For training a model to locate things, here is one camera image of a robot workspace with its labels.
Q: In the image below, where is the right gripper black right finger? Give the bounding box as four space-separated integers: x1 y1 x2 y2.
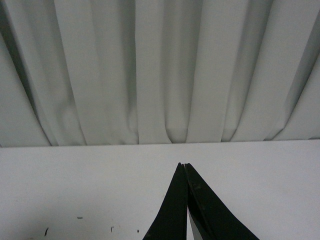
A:
184 163 258 240

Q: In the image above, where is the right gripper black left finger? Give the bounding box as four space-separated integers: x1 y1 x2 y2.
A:
143 163 188 240

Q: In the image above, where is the grey pleated curtain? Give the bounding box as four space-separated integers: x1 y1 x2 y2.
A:
0 0 320 148

